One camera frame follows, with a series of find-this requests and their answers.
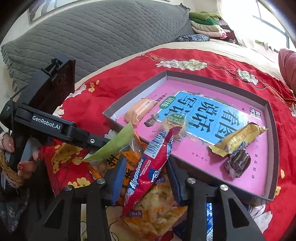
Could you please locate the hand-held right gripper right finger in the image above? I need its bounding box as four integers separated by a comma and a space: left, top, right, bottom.
166, 158, 265, 241

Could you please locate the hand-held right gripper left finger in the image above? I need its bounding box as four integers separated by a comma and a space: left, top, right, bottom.
28, 156, 127, 241

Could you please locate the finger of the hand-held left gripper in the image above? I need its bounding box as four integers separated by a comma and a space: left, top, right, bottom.
74, 131, 111, 151

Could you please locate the green snack packet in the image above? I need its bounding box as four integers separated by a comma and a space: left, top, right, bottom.
82, 122, 148, 165

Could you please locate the red candy packet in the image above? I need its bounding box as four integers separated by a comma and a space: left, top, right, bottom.
120, 127, 183, 218

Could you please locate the orange peanut packet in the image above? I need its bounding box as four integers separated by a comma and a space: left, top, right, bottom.
89, 148, 148, 207

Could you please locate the clear puffed snack packet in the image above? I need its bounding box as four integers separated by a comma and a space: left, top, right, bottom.
120, 167, 188, 237

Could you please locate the peach wafer packet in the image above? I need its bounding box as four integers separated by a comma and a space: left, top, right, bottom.
124, 98, 157, 126

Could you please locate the round pastry clear packet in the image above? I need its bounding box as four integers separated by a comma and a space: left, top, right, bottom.
153, 112, 192, 139

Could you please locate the dark brown candy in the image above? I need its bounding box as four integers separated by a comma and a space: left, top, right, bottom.
225, 149, 252, 179

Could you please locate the gold candy packet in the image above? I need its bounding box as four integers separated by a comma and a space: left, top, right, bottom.
208, 122, 269, 158

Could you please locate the grey shallow cardboard box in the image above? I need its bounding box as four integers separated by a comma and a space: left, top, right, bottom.
103, 70, 279, 202

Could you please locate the person's left hand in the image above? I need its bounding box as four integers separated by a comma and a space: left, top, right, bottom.
0, 131, 44, 186

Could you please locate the pink book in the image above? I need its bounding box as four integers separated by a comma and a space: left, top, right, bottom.
116, 79, 270, 196

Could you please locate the red floral blanket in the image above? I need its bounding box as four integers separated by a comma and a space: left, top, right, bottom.
40, 47, 296, 241

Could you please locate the person's dark floral clothing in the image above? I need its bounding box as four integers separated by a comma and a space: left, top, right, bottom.
0, 183, 57, 233

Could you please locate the grey quilted headboard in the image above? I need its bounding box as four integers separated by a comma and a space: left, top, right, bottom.
1, 0, 193, 93

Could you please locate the dark patterned pillow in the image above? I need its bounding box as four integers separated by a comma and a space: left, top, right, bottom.
174, 34, 211, 42

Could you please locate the stack of folded clothes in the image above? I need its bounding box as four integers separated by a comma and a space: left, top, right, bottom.
189, 11, 238, 44

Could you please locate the pink quilt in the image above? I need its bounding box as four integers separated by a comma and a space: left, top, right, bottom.
278, 48, 296, 93

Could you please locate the window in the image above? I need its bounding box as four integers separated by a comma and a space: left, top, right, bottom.
252, 0, 296, 50

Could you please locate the framed wall picture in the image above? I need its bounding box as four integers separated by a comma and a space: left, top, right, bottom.
27, 0, 97, 23

